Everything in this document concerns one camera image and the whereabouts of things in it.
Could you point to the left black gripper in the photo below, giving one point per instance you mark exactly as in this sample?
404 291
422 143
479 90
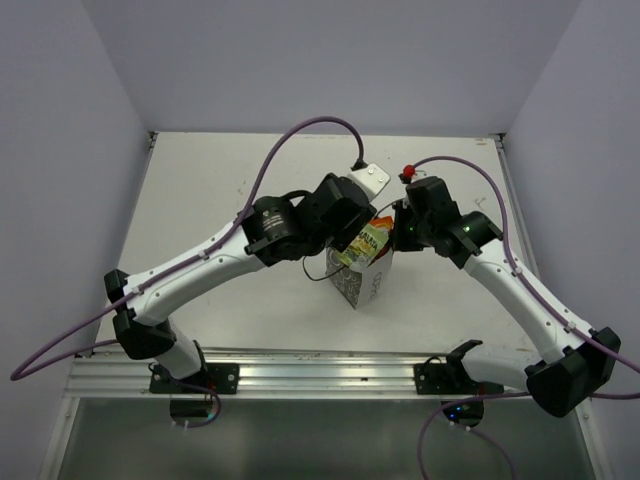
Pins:
347 235

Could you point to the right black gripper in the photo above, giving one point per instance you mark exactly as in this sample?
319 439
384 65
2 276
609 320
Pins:
402 209

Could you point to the green snack packet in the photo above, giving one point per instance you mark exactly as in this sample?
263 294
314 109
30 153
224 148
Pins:
361 252

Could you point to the white coffee paper bag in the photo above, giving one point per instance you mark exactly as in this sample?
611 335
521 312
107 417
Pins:
357 288

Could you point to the orange Fox's candy bag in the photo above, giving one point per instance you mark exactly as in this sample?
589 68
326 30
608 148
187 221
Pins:
383 225

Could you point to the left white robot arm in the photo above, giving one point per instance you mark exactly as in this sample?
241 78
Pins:
272 229

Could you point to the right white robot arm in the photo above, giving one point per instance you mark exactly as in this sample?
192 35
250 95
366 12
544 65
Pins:
571 360

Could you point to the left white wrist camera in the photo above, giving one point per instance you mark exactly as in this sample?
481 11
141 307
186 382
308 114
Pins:
371 179

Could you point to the red cable connector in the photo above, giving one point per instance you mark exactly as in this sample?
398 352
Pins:
408 173

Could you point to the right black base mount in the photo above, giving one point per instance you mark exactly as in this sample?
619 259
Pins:
436 376

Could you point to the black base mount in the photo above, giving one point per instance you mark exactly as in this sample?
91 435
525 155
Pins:
436 376
200 377

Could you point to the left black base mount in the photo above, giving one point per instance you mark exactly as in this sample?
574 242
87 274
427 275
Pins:
200 377

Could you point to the aluminium mounting rail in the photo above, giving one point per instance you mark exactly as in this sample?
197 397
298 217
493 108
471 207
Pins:
268 374

